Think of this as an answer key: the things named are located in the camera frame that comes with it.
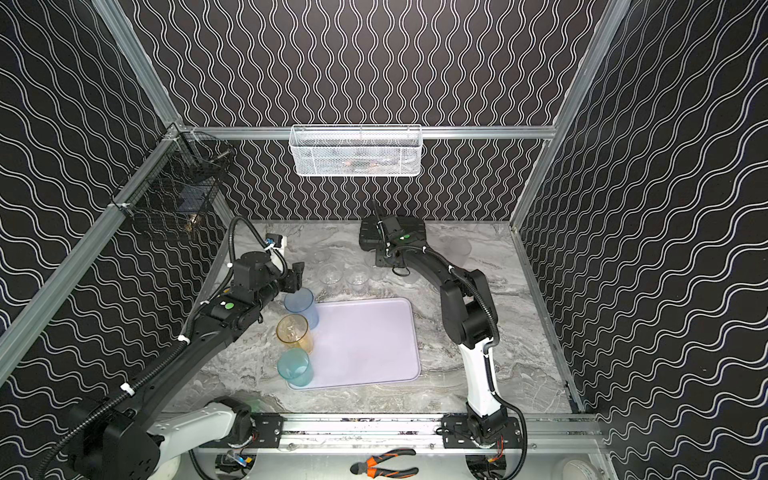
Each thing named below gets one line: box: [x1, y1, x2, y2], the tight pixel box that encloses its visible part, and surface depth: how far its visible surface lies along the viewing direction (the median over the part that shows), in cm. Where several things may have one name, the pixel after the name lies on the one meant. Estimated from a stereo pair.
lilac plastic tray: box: [288, 298, 421, 390], surface depth 92 cm
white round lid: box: [555, 457, 595, 480], surface depth 69 cm
